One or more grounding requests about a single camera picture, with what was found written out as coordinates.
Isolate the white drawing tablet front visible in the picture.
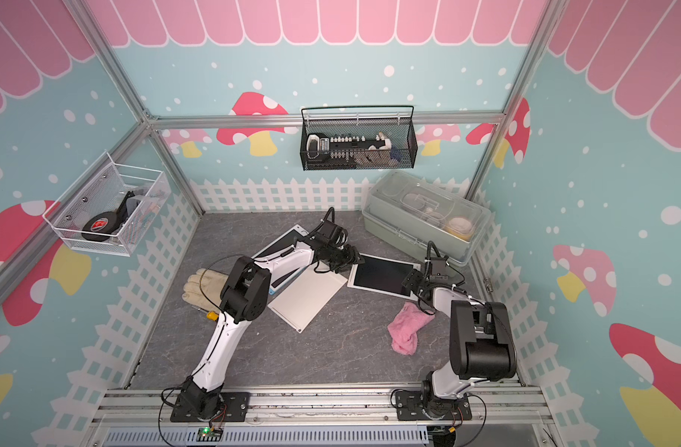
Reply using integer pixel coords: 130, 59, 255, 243
269, 266, 347, 333

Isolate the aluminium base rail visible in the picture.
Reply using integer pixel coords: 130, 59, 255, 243
82, 382, 563, 446

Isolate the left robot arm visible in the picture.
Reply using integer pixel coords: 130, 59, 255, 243
171, 208, 363, 425

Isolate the beige work glove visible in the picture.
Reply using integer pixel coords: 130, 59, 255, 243
182, 268, 228, 312

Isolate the black tape roll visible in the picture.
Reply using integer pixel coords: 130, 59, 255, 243
81, 212, 120, 242

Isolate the blue framed drawing tablet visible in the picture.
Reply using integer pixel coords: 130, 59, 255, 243
253, 225, 313, 294

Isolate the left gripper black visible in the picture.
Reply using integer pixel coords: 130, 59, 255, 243
324, 243, 365, 273

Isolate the clear acrylic wall bin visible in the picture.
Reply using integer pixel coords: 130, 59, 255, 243
42, 154, 171, 257

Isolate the green translucent storage box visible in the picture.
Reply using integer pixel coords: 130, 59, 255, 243
362, 171, 491, 267

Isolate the pink cleaning cloth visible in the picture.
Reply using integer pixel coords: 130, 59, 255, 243
388, 303, 435, 356

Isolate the black wire mesh basket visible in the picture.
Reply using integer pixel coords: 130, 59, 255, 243
299, 105, 419, 171

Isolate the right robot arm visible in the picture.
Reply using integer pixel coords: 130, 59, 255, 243
396, 254, 517, 421

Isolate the white drawing tablet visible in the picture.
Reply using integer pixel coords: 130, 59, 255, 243
348, 254, 420, 300
269, 266, 347, 333

